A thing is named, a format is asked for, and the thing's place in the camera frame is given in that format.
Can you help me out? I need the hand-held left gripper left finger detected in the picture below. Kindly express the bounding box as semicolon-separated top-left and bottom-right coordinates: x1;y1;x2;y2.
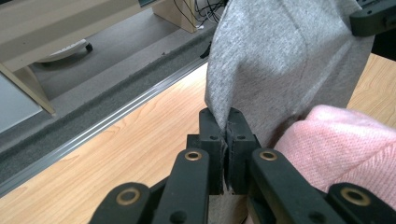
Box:
186;106;229;196

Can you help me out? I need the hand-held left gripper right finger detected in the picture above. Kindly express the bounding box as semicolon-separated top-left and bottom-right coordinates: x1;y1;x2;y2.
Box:
225;106;262;196

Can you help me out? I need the grey cloth garment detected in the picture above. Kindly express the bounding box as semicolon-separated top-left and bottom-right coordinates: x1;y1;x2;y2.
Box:
204;0;375;224

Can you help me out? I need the pink knitted garment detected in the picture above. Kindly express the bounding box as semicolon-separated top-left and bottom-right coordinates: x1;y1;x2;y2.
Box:
274;104;396;216

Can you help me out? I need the light wooden furniture panel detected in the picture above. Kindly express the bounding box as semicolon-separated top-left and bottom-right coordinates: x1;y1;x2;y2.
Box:
151;0;200;34

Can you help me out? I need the white chair base with caster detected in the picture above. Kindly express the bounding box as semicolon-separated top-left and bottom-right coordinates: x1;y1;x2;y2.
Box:
35;38;94;64

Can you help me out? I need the light wooden desk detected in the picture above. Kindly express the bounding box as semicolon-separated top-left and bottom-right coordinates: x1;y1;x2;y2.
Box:
0;0;166;116

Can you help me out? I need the metal edge rail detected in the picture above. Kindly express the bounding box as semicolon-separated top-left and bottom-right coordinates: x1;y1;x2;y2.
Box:
0;57;209;199

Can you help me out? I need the bundle of black cables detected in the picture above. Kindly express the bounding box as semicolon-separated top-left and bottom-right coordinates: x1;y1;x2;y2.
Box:
172;0;230;31

